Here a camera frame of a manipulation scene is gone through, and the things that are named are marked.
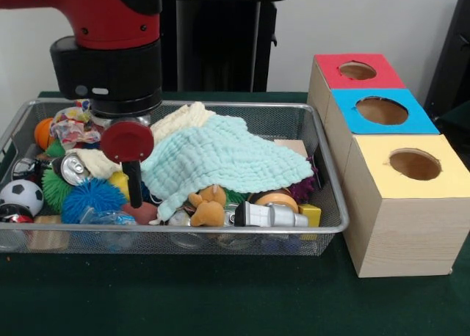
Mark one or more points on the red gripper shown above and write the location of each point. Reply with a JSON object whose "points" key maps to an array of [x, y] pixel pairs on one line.
{"points": [[126, 143]]}

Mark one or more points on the bottle with blue label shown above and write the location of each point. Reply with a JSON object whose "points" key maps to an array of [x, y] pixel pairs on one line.
{"points": [[110, 218]]}

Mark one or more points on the silver drink can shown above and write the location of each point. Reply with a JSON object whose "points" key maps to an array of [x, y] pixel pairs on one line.
{"points": [[71, 169]]}

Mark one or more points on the light blue waffle cloth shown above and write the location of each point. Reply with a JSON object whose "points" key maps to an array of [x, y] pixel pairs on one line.
{"points": [[220, 156]]}

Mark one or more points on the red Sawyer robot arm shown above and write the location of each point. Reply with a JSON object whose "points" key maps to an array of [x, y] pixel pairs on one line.
{"points": [[110, 68]]}

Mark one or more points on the shallow clear mesh bin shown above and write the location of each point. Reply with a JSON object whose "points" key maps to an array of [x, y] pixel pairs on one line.
{"points": [[183, 244]]}

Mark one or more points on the wooden box with three holes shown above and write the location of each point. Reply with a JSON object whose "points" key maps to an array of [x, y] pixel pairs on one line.
{"points": [[404, 233]]}

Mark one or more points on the small brown toy football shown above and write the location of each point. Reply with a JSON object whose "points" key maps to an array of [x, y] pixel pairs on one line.
{"points": [[147, 213]]}

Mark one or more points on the blue spiky rubber ball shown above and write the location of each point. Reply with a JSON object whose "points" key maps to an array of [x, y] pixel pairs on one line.
{"points": [[88, 200]]}

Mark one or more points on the tan plush animal toy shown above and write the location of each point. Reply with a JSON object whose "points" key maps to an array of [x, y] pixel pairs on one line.
{"points": [[207, 213]]}

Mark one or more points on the cream knitted cloth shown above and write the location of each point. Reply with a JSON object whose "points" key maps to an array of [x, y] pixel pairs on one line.
{"points": [[183, 117]]}

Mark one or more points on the colourful patterned cloth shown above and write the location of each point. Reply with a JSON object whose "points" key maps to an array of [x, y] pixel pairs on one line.
{"points": [[69, 128]]}

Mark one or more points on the small orange basketball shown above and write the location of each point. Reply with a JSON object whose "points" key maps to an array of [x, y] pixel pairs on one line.
{"points": [[42, 132]]}

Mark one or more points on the small black-white soccer ball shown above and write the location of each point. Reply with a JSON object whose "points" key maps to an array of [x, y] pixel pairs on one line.
{"points": [[22, 196]]}

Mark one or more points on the dark green table cloth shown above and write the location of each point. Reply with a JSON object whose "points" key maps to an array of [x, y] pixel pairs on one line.
{"points": [[183, 295]]}

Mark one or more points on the tan cardboard square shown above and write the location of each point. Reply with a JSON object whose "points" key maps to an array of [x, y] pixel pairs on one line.
{"points": [[293, 145]]}

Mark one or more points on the black equipment case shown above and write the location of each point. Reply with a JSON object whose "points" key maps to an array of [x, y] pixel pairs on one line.
{"points": [[451, 75]]}

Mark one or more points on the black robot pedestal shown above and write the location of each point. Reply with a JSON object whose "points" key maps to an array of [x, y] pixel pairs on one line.
{"points": [[220, 39]]}

